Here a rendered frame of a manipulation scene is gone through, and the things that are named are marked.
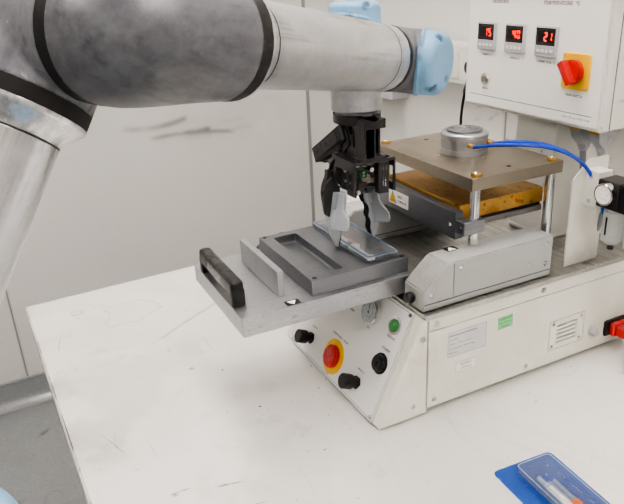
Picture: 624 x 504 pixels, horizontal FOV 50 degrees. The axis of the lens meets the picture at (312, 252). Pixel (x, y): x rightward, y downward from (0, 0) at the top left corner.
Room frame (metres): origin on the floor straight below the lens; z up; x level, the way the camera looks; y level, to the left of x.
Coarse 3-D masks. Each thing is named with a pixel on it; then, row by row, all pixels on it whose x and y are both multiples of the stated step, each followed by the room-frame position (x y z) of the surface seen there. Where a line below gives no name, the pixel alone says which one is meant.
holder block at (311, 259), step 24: (264, 240) 1.03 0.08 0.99; (288, 240) 1.05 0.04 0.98; (312, 240) 1.01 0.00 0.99; (288, 264) 0.93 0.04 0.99; (312, 264) 0.95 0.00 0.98; (336, 264) 0.92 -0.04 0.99; (360, 264) 0.91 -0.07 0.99; (384, 264) 0.91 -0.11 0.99; (312, 288) 0.86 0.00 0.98; (336, 288) 0.88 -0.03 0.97
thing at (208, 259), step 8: (208, 248) 0.97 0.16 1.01; (200, 256) 0.96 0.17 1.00; (208, 256) 0.94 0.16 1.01; (216, 256) 0.93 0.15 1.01; (200, 264) 0.96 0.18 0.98; (208, 264) 0.92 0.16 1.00; (216, 264) 0.90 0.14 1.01; (224, 264) 0.90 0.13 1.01; (216, 272) 0.89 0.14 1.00; (224, 272) 0.87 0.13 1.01; (232, 272) 0.87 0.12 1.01; (224, 280) 0.86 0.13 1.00; (232, 280) 0.84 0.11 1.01; (240, 280) 0.84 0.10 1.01; (224, 288) 0.86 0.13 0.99; (232, 288) 0.84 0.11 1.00; (240, 288) 0.84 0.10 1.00; (232, 296) 0.83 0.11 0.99; (240, 296) 0.84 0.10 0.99; (232, 304) 0.84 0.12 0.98; (240, 304) 0.84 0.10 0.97
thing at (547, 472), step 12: (540, 456) 0.73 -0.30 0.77; (528, 468) 0.71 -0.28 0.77; (540, 468) 0.71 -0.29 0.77; (552, 468) 0.70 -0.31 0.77; (564, 468) 0.70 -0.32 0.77; (540, 480) 0.68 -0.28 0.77; (552, 480) 0.68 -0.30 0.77; (564, 480) 0.68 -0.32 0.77; (576, 480) 0.68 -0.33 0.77; (552, 492) 0.66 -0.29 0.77; (564, 492) 0.66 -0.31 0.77; (576, 492) 0.66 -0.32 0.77; (588, 492) 0.66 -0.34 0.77
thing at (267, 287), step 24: (240, 240) 1.00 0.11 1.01; (240, 264) 0.99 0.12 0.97; (264, 264) 0.91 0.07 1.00; (408, 264) 0.95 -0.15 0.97; (216, 288) 0.90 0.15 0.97; (264, 288) 0.90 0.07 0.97; (288, 288) 0.89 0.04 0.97; (360, 288) 0.88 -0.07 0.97; (384, 288) 0.90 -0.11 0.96; (240, 312) 0.82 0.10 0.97; (264, 312) 0.82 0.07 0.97; (288, 312) 0.83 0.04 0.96; (312, 312) 0.85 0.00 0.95
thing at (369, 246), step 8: (320, 224) 1.06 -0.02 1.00; (352, 224) 1.05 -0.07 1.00; (328, 232) 1.02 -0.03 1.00; (344, 232) 1.02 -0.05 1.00; (352, 232) 1.02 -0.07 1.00; (360, 232) 1.02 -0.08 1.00; (344, 240) 0.98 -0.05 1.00; (352, 240) 0.98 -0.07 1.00; (360, 240) 0.98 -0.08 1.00; (368, 240) 0.98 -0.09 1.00; (376, 240) 0.98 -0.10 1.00; (360, 248) 0.95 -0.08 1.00; (368, 248) 0.95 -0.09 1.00; (376, 248) 0.95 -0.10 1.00; (384, 248) 0.94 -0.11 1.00; (392, 248) 0.94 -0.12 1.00; (368, 256) 0.92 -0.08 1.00
